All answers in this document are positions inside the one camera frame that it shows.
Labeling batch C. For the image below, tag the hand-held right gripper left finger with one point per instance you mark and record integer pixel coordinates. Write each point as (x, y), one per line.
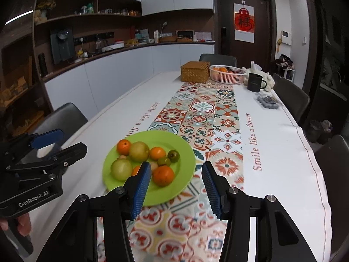
(141, 188)

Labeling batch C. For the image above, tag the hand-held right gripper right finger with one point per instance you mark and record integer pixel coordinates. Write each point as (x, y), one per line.
(211, 188)

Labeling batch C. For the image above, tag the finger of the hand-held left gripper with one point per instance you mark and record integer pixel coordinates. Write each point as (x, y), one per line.
(46, 139)
(71, 152)

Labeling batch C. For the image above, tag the small tangerine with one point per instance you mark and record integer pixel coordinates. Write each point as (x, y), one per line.
(124, 146)
(135, 170)
(157, 153)

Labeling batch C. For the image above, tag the large orange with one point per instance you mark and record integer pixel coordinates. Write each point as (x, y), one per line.
(163, 175)

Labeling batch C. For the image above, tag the large green apple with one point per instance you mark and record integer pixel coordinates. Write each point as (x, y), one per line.
(121, 168)

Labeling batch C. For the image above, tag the green plate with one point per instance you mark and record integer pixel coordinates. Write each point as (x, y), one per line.
(174, 188)

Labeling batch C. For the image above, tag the small green jujube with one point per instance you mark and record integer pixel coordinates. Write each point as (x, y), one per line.
(164, 161)

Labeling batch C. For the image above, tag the brownish green jujube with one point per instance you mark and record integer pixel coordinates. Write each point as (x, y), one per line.
(173, 156)

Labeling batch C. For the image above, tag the person's left hand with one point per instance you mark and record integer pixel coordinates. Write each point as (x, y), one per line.
(24, 225)

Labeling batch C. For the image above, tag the dark grey dining chair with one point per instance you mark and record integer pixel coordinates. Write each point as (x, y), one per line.
(293, 98)
(218, 59)
(335, 174)
(65, 117)

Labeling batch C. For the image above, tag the green pear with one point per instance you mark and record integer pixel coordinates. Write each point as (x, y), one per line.
(139, 151)

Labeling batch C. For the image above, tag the wooden shelf unit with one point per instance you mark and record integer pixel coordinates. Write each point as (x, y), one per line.
(16, 87)

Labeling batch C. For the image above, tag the patterned table runner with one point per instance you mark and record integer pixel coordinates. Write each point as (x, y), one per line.
(201, 120)

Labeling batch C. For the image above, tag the black thermos bottle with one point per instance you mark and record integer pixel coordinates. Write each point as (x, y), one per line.
(43, 65)

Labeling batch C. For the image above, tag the dark water dispenser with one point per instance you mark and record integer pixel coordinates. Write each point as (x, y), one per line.
(62, 46)

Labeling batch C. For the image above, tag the white lower cabinets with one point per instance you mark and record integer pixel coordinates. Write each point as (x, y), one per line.
(122, 68)

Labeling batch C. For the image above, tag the blueberry box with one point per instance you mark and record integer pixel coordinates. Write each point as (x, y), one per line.
(268, 101)

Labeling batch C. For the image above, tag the black mug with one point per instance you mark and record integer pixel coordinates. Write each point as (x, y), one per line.
(255, 83)

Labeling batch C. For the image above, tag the woven wicker basket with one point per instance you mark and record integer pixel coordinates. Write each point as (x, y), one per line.
(194, 73)

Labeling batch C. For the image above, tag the white lumpy bundle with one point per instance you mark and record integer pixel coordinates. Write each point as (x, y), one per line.
(270, 82)

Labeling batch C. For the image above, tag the yellow plush toy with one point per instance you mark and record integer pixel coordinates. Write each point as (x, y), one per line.
(45, 12)

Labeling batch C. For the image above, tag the spray bottles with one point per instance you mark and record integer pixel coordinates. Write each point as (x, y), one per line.
(87, 8)

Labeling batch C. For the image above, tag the wicker tray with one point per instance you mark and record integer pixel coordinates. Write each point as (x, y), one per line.
(168, 39)

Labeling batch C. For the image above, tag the white desk calendar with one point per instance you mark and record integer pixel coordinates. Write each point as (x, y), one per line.
(203, 36)

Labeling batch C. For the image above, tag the black box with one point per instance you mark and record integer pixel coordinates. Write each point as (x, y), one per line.
(185, 36)

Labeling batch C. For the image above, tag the white desk lamp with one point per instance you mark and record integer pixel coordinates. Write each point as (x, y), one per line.
(164, 27)

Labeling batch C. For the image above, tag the yellow hanging ornament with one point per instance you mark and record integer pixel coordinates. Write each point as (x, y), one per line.
(278, 45)

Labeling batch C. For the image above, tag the white intercom panel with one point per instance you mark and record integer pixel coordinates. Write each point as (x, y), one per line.
(285, 36)

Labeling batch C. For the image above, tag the dark brown door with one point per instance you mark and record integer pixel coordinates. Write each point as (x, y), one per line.
(261, 19)

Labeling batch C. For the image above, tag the red and white wall poster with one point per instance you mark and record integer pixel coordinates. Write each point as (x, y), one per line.
(244, 23)

